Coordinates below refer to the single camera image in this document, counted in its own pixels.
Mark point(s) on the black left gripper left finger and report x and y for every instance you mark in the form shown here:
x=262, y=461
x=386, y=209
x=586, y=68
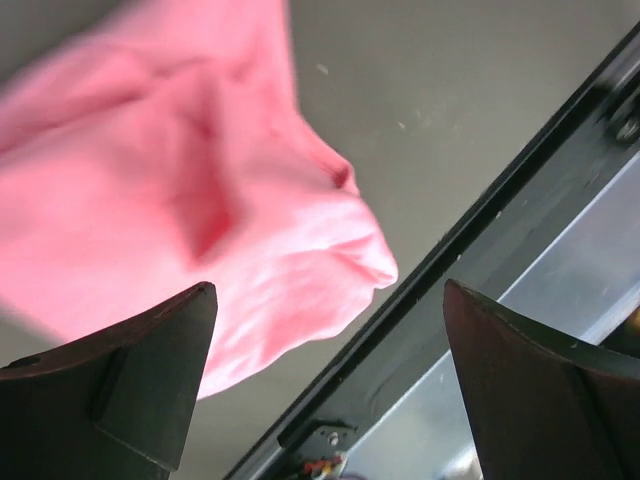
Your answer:
x=116, y=404

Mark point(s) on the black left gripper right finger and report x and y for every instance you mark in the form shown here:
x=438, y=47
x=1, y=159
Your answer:
x=541, y=404

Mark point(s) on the pink t shirt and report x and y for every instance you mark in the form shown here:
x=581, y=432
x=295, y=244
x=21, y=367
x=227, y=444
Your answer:
x=164, y=148

